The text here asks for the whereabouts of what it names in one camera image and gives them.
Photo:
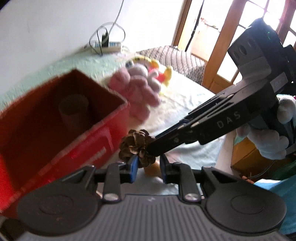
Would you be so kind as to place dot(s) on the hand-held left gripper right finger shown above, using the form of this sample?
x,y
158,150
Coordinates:
x,y
163,169

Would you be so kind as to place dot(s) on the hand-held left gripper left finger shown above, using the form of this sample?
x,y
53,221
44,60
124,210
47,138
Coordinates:
x,y
134,168

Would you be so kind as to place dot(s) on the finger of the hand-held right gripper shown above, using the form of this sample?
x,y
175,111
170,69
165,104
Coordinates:
x,y
171,141
208,106

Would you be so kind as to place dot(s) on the orange ball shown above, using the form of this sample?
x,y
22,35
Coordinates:
x,y
152,171

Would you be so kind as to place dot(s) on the brown pine cone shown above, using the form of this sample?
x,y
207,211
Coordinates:
x,y
131,143

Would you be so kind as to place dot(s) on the red cardboard box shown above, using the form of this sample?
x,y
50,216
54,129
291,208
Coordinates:
x,y
76,148

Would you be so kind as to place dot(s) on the person's right hand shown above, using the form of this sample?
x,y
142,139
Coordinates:
x,y
270,143

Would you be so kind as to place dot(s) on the brown cardboard box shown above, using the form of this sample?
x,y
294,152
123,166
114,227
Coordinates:
x,y
247,155

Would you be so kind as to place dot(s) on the yellow white plush toy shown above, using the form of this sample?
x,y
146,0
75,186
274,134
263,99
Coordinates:
x,y
165,75

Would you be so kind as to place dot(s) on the pink plush toy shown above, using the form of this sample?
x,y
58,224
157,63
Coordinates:
x,y
136,88

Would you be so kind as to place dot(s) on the brown cardboard tape roll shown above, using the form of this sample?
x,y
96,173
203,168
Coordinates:
x,y
69,115

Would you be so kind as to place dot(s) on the teal cloth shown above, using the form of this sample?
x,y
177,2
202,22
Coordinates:
x,y
284,194

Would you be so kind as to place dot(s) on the black charger plug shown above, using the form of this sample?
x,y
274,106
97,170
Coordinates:
x,y
105,39

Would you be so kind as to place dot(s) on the pale green bedspread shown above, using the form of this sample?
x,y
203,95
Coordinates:
x,y
69,62

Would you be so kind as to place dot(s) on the wooden door frame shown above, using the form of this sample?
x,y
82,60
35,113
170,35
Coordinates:
x,y
222,46

